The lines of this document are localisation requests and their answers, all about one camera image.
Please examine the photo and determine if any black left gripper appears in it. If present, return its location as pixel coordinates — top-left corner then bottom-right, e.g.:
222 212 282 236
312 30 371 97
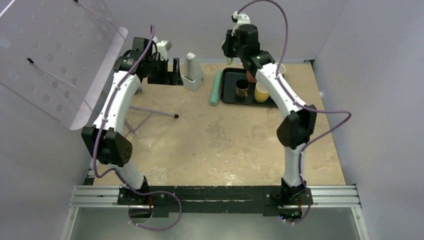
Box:
145 56 183 86

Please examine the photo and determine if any pink mug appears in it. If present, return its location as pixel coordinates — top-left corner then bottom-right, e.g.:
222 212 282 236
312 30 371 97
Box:
246 71 258 83

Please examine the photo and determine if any brown mug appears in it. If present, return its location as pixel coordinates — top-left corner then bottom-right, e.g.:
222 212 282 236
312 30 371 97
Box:
235 79 250 98

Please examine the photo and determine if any yellow mug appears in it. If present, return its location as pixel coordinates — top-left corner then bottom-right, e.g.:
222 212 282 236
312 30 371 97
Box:
254 82 270 103

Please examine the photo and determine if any light green mug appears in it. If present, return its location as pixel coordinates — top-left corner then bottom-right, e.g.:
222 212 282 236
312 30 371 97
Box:
225 57 234 65

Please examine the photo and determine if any grey dotted coffee mug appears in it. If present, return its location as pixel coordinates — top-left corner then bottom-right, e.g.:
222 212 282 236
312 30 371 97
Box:
134 86 143 95

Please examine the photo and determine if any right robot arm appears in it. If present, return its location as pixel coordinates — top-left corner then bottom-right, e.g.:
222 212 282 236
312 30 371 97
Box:
222 23 317 205

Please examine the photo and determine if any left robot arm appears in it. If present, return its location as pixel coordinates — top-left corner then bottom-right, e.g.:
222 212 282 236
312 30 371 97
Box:
81 37 183 205

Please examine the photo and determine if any white cup on table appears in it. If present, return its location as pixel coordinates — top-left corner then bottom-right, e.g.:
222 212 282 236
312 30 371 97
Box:
278 64 287 77

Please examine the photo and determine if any clear perforated acrylic panel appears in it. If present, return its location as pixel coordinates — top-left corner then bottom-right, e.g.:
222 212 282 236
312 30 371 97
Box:
0 0 128 130

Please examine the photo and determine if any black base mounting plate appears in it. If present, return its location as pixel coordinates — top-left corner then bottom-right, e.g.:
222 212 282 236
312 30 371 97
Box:
117 185 313 220

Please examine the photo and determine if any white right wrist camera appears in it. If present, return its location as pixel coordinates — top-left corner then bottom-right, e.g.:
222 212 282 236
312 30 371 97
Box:
231 11 251 37

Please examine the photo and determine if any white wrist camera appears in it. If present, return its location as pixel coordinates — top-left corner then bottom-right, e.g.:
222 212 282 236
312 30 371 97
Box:
152 36 172 61
231 11 251 37

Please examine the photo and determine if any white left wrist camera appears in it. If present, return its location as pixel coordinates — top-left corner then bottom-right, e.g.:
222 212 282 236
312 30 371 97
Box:
152 36 172 61

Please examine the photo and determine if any small camera tripod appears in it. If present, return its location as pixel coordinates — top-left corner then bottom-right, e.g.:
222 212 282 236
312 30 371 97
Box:
124 105 180 137

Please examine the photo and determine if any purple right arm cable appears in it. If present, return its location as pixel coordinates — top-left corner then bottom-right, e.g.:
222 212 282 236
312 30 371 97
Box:
233 0 353 226

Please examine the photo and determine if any aluminium frame rail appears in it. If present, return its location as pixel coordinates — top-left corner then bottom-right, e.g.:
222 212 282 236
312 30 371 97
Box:
61 185 369 240

